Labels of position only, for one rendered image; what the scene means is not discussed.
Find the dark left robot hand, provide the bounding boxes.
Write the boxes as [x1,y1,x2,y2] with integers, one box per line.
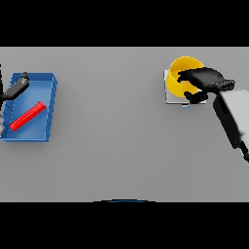
[0,63,31,110]

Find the red beaker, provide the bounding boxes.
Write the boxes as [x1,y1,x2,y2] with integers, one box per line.
[9,100,47,132]

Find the pale square measuring scale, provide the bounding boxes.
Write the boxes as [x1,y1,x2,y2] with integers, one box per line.
[162,69,208,110]

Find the blue tray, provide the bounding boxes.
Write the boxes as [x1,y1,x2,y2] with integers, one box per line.
[0,72,58,143]

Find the yellow bowl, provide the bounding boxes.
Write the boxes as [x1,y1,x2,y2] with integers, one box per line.
[165,55,206,98]

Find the dark right robot hand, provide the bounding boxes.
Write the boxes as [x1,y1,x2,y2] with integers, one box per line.
[176,66,236,105]

